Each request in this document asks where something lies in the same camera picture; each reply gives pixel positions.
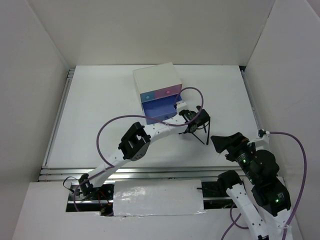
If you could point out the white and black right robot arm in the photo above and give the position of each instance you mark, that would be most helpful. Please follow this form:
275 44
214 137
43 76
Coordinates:
267 217

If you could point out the aluminium right side rail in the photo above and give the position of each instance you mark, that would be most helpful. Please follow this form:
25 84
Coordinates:
242 71

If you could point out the light blue small drawer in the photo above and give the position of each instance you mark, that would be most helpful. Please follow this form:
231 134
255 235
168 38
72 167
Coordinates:
147 96

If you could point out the aluminium left side rail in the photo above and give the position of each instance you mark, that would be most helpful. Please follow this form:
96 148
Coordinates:
58 117

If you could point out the aluminium front rail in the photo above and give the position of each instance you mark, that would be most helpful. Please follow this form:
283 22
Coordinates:
141 173

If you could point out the white glossy cover sheet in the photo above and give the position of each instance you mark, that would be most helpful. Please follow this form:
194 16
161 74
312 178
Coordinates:
158 198

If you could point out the purple-blue bottom drawer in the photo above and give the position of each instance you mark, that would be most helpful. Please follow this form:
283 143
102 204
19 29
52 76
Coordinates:
161 109

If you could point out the pink drawer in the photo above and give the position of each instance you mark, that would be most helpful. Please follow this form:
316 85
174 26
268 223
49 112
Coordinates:
167 91

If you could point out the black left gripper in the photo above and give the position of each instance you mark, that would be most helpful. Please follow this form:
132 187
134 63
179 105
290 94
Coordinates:
183 133

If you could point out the black fluffy makeup brush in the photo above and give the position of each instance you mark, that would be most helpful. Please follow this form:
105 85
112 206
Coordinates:
203 119

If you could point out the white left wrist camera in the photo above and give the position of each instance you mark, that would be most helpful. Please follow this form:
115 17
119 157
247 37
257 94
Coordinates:
181 105

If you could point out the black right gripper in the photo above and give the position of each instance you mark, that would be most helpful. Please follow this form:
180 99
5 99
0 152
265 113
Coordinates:
221 142

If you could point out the aluminium rail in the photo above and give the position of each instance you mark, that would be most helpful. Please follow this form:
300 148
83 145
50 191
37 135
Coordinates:
242 71
58 117
141 173

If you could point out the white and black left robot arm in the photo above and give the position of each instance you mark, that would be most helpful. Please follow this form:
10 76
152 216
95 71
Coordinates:
135 142

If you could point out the white mini drawer cabinet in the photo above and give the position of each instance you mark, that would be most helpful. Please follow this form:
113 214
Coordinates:
155 77

